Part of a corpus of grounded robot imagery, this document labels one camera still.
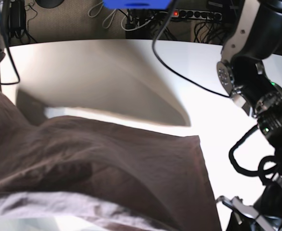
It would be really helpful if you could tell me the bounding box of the mauve pink t-shirt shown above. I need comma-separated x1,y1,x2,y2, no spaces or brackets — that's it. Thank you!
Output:
0,92,221,231

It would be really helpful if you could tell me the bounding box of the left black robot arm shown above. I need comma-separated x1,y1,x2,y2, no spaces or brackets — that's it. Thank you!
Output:
217,0,282,231

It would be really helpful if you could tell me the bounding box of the blue plastic bin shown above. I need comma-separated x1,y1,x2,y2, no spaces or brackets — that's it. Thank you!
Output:
103,0,171,10

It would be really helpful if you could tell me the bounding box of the white looped cable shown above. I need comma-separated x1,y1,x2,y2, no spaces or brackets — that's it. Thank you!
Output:
102,9,132,31

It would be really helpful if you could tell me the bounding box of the black power strip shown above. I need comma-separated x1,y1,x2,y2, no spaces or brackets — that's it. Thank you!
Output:
172,9,223,22

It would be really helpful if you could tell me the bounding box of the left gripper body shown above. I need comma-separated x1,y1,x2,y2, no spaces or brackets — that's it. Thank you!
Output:
216,196,282,231

